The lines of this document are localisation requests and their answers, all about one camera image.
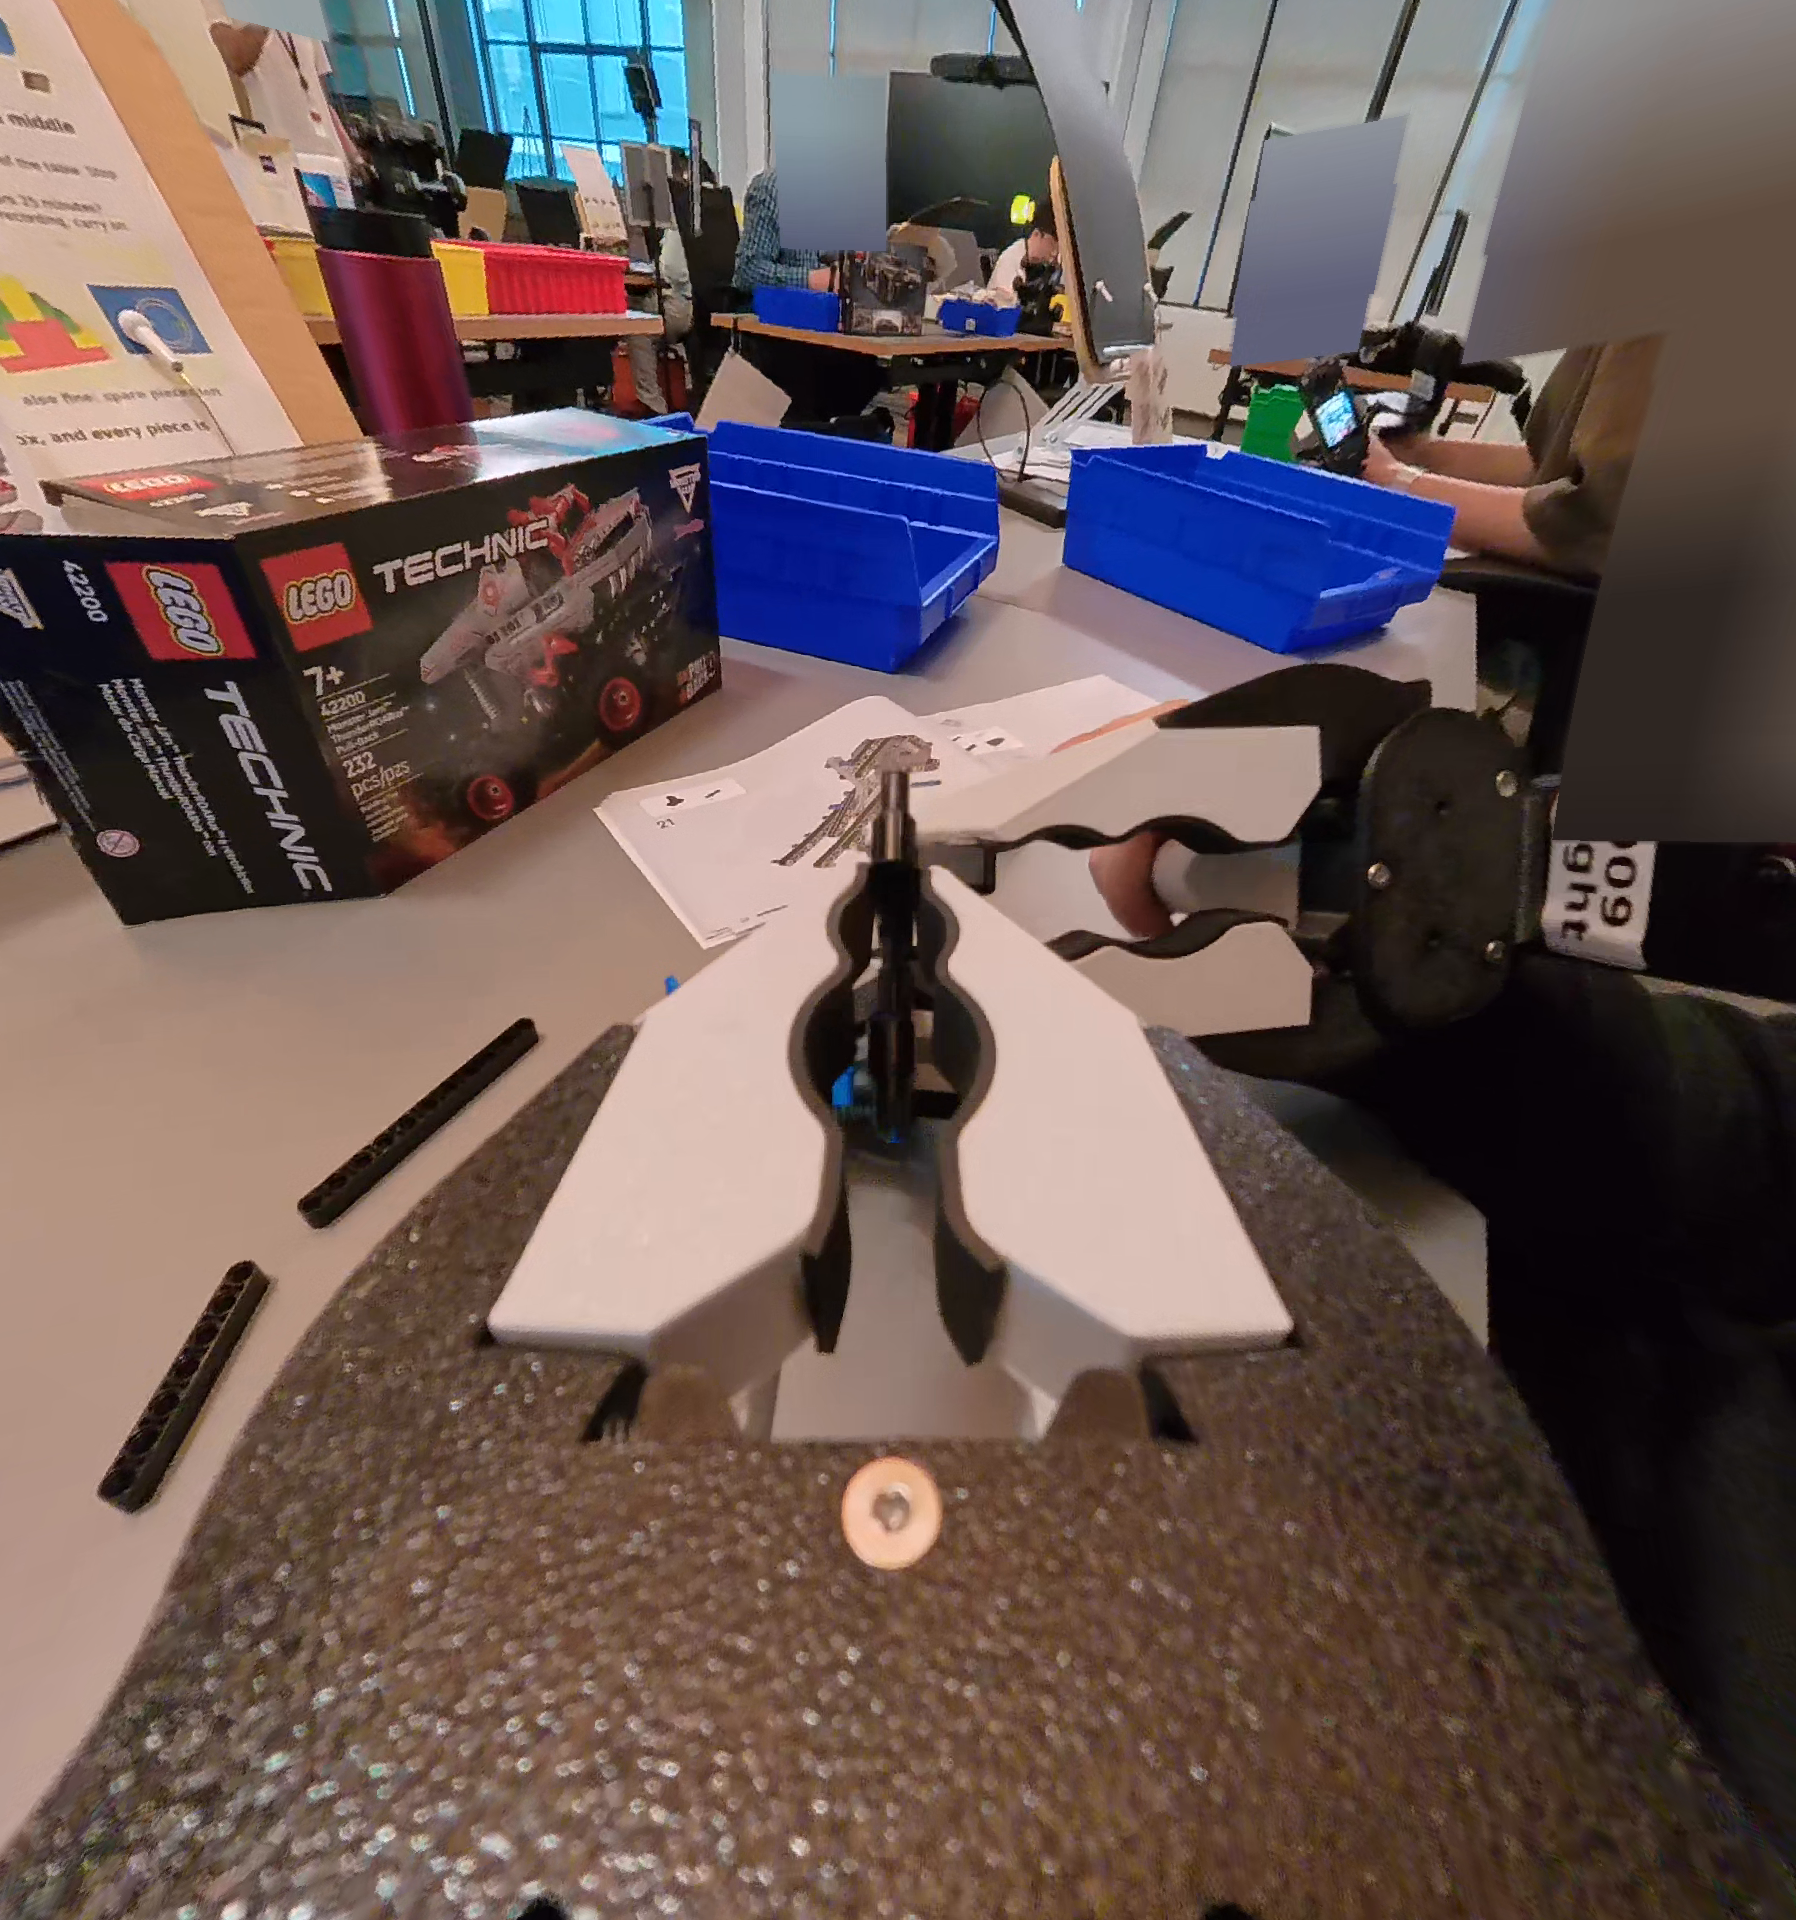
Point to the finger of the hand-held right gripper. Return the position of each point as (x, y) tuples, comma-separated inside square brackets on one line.
[(1244, 983), (1169, 775)]

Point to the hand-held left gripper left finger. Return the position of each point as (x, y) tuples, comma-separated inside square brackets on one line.
[(674, 1200)]

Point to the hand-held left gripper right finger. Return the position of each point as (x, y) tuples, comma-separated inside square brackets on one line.
[(1123, 1200)]

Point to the grey black toy brick model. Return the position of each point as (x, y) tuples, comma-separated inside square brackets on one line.
[(895, 841)]

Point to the person's right forearm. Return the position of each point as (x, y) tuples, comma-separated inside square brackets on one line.
[(1663, 1274)]

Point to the grey desk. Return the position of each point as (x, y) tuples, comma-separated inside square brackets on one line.
[(162, 1082)]

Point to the person's right hand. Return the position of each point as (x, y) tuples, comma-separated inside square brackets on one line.
[(1128, 886)]

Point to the long black toy beam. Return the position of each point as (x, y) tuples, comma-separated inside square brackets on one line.
[(419, 1124)]

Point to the dark flat tablet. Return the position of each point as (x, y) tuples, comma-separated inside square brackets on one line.
[(1029, 499)]

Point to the white instruction booklet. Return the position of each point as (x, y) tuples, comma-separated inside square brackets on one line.
[(733, 856)]

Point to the green storage bin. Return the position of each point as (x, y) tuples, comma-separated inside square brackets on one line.
[(1272, 423)]

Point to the white stand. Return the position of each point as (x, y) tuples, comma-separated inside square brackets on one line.
[(1108, 406)]

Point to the black handheld device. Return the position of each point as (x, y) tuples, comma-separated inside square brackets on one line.
[(1332, 421)]

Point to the small blue storage bin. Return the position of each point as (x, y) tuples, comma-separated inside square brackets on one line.
[(982, 318), (797, 308)]

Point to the wooden top table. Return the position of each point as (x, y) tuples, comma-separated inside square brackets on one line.
[(899, 342), (569, 328)]

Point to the short black toy beam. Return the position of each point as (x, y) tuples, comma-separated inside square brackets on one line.
[(186, 1383)]

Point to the small black toy box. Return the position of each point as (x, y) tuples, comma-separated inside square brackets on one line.
[(883, 293)]

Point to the grey curved panel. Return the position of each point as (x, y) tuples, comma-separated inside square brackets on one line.
[(1100, 197)]

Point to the black toy set box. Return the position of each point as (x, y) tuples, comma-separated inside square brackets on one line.
[(388, 677)]

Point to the black monitor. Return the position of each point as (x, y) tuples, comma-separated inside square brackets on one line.
[(974, 150)]

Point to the red storage bin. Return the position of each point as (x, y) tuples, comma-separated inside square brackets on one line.
[(553, 278)]

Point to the yellow storage bin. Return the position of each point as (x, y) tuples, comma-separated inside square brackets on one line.
[(457, 278), (297, 278)]

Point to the maroon cylindrical container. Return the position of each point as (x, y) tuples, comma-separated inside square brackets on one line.
[(395, 346)]

